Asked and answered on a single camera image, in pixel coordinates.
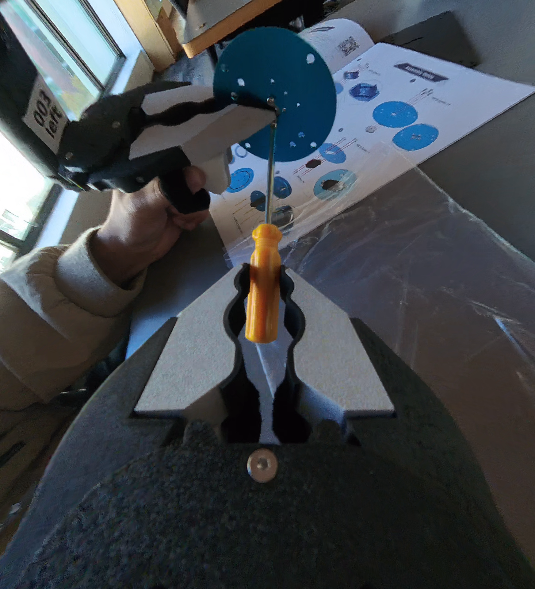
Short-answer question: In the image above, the wooden table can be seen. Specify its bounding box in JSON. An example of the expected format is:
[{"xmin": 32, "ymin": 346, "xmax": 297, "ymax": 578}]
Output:
[{"xmin": 113, "ymin": 0, "xmax": 287, "ymax": 72}]

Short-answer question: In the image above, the person's left hand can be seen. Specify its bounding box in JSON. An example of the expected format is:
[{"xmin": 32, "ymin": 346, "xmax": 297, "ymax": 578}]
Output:
[{"xmin": 88, "ymin": 165, "xmax": 213, "ymax": 287}]

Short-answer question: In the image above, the grey desk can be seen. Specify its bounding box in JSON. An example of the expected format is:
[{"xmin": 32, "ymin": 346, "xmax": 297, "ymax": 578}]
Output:
[{"xmin": 125, "ymin": 9, "xmax": 535, "ymax": 589}]

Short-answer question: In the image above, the black flat pad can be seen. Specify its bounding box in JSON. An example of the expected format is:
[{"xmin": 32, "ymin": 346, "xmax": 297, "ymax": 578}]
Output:
[{"xmin": 380, "ymin": 11, "xmax": 480, "ymax": 68}]

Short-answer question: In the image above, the orange handle screwdriver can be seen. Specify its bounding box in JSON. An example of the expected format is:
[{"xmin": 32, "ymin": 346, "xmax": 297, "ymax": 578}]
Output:
[{"xmin": 244, "ymin": 102, "xmax": 283, "ymax": 344}]

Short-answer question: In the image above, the window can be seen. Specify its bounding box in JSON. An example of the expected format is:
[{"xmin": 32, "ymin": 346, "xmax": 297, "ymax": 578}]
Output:
[{"xmin": 0, "ymin": 0, "xmax": 128, "ymax": 309}]

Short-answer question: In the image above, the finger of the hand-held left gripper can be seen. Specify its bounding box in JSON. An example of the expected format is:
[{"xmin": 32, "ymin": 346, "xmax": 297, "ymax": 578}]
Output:
[
  {"xmin": 140, "ymin": 85, "xmax": 218, "ymax": 125},
  {"xmin": 129, "ymin": 103, "xmax": 280, "ymax": 160}
]

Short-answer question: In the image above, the assembly guide booklet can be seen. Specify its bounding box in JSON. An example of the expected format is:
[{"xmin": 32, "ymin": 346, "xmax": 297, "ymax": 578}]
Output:
[{"xmin": 207, "ymin": 18, "xmax": 535, "ymax": 259}]

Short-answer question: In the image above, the clear plastic bag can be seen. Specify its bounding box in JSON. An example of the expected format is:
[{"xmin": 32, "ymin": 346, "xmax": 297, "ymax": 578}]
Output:
[{"xmin": 223, "ymin": 140, "xmax": 535, "ymax": 443}]

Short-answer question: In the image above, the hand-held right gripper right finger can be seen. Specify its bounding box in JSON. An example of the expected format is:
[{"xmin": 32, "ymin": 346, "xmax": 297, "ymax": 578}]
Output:
[{"xmin": 285, "ymin": 269, "xmax": 396, "ymax": 439}]

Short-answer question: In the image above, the blue round metal disc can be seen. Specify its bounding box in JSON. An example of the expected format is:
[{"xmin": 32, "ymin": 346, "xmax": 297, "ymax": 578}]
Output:
[{"xmin": 212, "ymin": 26, "xmax": 337, "ymax": 163}]

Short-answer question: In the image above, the person's left forearm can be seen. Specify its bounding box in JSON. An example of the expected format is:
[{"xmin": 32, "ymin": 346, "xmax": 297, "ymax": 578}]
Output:
[{"xmin": 0, "ymin": 228, "xmax": 149, "ymax": 411}]

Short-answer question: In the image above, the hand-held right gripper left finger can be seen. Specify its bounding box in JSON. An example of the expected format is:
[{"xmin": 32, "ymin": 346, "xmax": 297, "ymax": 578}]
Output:
[{"xmin": 134, "ymin": 264, "xmax": 250, "ymax": 422}]

